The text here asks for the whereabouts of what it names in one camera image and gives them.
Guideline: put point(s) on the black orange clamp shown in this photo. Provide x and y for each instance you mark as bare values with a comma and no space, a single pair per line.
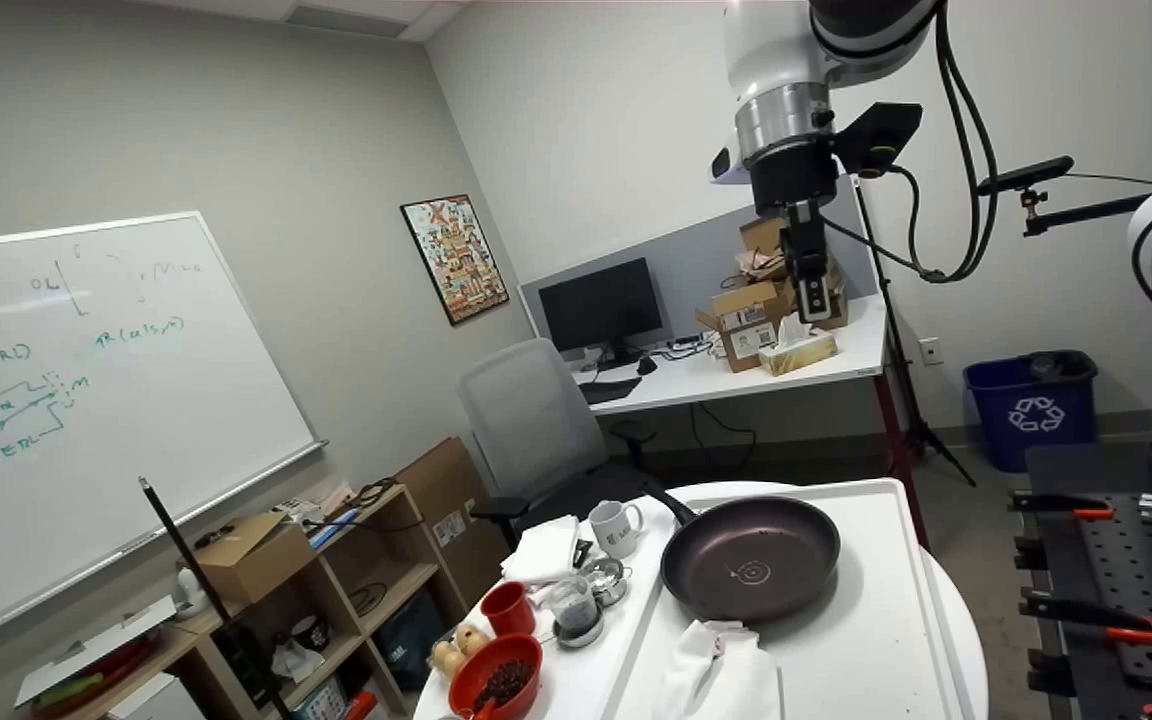
1082,509
1110,623

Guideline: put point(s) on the black orange clamp lower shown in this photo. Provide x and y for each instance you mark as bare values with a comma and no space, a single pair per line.
1110,623

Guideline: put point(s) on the white square tray board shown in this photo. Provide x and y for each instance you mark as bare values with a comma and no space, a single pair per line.
893,638

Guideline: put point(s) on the cardboard boxes on desk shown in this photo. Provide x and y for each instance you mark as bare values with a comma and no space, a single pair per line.
754,316

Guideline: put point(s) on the white napkin with red stripes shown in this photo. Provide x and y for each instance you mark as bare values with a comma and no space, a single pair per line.
719,668

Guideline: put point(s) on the white folded cloth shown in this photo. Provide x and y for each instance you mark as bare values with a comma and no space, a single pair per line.
540,553

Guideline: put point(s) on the black camera on stand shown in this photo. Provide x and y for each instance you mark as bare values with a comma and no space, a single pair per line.
1024,181

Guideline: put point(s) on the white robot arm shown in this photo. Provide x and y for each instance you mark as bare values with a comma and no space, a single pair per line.
785,57

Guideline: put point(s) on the cardboard box on shelf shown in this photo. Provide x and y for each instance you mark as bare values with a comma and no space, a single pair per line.
254,557

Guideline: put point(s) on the grey office chair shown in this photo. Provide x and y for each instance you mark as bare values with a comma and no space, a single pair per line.
540,442

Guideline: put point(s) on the red cup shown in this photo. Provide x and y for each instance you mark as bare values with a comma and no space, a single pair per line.
508,610

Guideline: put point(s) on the wooden shelf unit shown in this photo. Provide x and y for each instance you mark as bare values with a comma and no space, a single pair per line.
325,617

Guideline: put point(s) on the wall whiteboard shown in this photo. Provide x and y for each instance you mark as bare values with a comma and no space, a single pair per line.
132,388

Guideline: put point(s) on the black computer monitor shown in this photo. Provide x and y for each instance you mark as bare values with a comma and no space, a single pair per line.
601,311

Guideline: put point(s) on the black perforated robot table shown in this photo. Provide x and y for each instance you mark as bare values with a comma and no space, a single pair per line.
1110,560

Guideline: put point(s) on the blue recycling bin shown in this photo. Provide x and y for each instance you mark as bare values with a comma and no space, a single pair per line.
1024,403

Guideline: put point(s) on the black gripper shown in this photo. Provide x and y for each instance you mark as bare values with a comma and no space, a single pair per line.
776,181

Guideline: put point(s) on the red bowl with beans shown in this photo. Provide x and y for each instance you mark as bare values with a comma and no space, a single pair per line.
501,680

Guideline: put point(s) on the white mug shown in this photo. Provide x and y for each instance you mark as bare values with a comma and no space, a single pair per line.
617,526

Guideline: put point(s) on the framed wall poster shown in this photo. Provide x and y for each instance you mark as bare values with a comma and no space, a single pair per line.
459,259

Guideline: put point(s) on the dark brown frying pan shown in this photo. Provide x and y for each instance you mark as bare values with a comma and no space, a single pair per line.
750,560

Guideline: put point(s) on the round white table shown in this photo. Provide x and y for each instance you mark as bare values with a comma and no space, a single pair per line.
617,675

